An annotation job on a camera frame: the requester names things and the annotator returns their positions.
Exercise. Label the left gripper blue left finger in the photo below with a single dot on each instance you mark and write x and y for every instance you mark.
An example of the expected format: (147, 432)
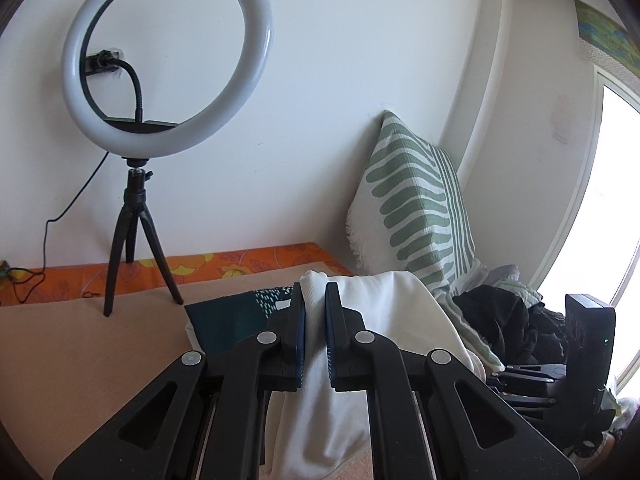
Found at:
(202, 417)

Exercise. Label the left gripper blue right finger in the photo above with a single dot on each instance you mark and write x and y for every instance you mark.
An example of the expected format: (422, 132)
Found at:
(430, 417)

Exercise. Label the white camisole top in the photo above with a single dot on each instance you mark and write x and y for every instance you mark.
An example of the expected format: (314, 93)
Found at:
(319, 430)

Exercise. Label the black clothing pile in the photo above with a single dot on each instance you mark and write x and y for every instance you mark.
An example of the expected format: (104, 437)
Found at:
(517, 334)

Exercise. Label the right hand grey glove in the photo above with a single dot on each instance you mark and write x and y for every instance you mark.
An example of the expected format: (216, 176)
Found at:
(588, 455)

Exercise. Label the beige pink blanket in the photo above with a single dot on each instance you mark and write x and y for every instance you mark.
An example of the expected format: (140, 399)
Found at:
(66, 368)

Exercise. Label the folded teal patterned garment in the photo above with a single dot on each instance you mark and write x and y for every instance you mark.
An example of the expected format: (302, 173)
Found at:
(218, 325)

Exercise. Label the green striped white pillow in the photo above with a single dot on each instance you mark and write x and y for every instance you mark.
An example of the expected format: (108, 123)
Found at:
(408, 215)

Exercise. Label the orange floral bedsheet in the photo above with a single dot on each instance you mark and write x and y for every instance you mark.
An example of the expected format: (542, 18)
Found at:
(87, 281)

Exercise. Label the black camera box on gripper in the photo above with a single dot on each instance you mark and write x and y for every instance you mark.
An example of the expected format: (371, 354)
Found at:
(590, 325)

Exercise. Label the white ring light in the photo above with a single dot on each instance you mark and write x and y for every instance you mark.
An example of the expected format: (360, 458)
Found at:
(191, 70)

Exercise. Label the wall power outlet plug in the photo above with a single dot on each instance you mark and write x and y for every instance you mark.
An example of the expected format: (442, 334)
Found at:
(105, 61)

